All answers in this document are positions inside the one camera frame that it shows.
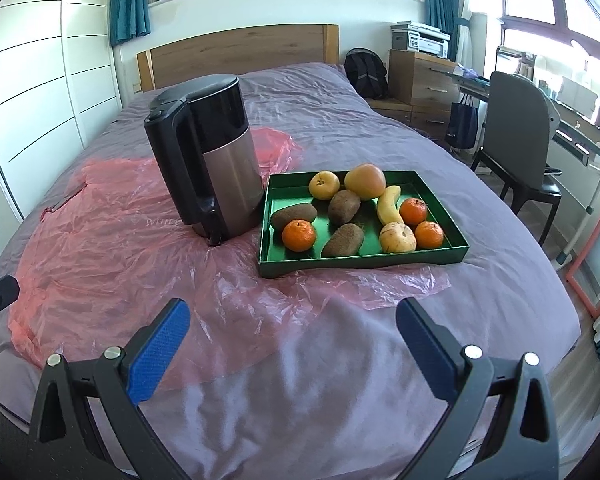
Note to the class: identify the white wardrobe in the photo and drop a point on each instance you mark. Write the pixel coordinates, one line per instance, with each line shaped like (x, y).
(45, 70)

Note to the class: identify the black backpack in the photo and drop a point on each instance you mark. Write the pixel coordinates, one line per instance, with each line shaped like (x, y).
(366, 75)

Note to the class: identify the white wall socket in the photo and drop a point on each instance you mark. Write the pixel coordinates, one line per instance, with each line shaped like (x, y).
(137, 86)

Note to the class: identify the bed with purple sheet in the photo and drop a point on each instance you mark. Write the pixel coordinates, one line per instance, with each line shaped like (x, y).
(430, 310)

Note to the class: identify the desk with white legs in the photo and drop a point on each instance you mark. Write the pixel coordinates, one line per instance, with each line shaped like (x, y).
(577, 145)

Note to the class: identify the large red-yellow apple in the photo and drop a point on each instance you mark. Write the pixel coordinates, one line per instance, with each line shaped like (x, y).
(365, 181)

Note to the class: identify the black and steel electric kettle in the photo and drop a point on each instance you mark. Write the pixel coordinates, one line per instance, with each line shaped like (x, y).
(220, 170)

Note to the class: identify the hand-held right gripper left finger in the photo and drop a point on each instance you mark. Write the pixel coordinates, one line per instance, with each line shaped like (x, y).
(157, 355)

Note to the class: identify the yellow banana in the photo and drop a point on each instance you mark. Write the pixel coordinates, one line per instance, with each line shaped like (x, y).
(387, 205)

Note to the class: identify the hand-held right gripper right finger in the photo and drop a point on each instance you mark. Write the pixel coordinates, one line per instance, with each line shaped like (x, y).
(427, 355)

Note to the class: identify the brown kiwi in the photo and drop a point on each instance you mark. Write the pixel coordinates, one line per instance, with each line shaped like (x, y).
(343, 241)
(293, 216)
(344, 206)

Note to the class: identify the pink plastic sheet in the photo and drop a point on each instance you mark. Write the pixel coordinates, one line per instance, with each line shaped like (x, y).
(105, 260)

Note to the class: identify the wooden drawer cabinet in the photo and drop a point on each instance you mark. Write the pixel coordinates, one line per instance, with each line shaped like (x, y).
(425, 90)

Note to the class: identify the green tray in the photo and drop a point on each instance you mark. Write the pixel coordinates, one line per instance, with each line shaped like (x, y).
(360, 265)

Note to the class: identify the white printer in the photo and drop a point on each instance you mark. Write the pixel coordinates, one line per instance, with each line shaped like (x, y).
(422, 40)

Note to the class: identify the orange tangerine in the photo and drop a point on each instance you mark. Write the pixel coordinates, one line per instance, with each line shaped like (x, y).
(429, 235)
(413, 211)
(298, 235)

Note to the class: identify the dark blue tote bag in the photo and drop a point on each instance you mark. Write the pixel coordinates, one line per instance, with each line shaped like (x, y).
(461, 125)

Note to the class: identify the orange frame stand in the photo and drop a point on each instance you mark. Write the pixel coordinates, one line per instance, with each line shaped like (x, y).
(587, 290)

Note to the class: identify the grey office chair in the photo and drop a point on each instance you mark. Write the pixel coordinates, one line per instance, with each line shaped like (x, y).
(517, 125)

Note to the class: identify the pale yellow pear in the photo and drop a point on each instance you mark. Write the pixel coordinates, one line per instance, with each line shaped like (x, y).
(324, 185)

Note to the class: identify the wooden headboard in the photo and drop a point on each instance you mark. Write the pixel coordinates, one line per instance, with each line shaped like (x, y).
(240, 55)

